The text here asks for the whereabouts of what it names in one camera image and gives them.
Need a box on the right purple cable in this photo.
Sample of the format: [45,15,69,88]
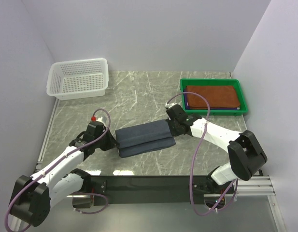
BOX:
[167,91,238,216]

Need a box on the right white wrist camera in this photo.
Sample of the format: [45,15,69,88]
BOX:
[165,102,177,109]

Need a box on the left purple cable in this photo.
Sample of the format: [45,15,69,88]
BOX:
[3,108,111,232]

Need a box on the green plastic tray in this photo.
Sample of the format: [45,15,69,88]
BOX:
[180,78,248,116]

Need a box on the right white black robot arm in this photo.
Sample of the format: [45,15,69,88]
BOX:
[165,103,268,193]

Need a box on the aluminium frame rail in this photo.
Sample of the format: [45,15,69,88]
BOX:
[8,175,287,232]

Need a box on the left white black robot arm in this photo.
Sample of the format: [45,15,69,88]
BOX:
[6,117,118,227]

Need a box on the purple towel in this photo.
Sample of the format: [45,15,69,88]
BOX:
[183,88,241,112]

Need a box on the grey towel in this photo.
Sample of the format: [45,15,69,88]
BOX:
[115,120,176,158]

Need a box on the orange brown towel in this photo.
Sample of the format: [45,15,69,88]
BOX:
[185,85,241,109]

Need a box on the white plastic basket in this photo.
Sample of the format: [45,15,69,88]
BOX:
[46,58,109,101]

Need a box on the black base beam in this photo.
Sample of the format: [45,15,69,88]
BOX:
[62,174,227,210]

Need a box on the purple cable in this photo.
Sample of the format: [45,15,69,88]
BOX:
[3,108,111,232]
[167,91,238,216]

